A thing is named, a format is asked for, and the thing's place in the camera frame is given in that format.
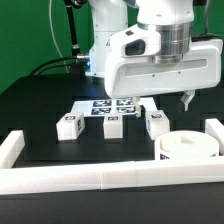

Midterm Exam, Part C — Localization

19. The white marker tag sheet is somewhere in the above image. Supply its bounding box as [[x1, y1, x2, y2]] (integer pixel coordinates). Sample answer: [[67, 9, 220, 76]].
[[71, 97, 157, 117]]

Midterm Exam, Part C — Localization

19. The black cable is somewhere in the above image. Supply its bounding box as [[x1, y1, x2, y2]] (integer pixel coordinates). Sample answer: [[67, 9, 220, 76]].
[[28, 55, 90, 76], [38, 62, 88, 76]]

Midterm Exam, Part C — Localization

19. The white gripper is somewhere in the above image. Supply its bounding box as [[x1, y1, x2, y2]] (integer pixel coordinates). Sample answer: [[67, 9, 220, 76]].
[[104, 23, 223, 118]]

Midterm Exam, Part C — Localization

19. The white U-shaped fence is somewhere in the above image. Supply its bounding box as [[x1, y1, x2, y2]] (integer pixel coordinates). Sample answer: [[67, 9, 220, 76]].
[[0, 118, 224, 195]]

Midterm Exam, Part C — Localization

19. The white round stool seat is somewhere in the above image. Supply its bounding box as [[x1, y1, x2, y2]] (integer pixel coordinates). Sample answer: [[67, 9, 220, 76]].
[[154, 130, 219, 160]]

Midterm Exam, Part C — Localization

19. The white cable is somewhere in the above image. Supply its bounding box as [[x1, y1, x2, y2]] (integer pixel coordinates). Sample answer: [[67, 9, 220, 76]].
[[48, 0, 71, 74]]

